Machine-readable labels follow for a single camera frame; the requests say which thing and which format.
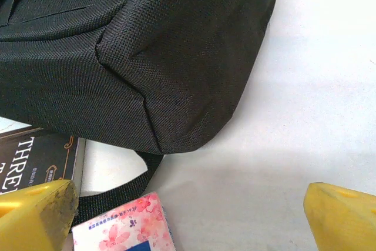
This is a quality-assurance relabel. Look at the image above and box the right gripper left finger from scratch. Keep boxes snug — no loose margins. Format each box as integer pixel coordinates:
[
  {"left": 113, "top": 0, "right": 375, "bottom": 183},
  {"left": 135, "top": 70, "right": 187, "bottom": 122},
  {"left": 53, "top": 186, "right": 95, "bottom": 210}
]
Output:
[{"left": 0, "top": 179, "right": 79, "bottom": 251}]

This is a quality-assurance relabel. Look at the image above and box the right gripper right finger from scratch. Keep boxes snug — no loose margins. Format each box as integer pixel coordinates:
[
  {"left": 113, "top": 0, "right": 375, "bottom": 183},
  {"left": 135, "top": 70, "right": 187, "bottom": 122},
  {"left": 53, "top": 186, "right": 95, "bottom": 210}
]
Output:
[{"left": 304, "top": 182, "right": 376, "bottom": 251}]

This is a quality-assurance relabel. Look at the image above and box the black paperback book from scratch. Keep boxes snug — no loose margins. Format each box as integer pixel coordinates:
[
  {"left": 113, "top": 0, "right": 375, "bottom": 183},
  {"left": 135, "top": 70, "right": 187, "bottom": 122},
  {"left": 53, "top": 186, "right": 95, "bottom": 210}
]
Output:
[{"left": 0, "top": 126, "right": 86, "bottom": 198}]

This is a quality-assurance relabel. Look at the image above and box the pink floral tissue pack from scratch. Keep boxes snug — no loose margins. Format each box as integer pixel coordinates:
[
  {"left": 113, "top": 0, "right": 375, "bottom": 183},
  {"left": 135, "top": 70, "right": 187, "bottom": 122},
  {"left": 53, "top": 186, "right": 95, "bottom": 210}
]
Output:
[{"left": 72, "top": 191, "right": 177, "bottom": 251}]

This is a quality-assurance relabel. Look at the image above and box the black fabric student bag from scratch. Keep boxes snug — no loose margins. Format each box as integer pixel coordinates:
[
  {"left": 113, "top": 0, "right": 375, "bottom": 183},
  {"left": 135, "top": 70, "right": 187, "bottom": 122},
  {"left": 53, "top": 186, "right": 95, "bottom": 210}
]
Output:
[{"left": 0, "top": 0, "right": 279, "bottom": 229}]

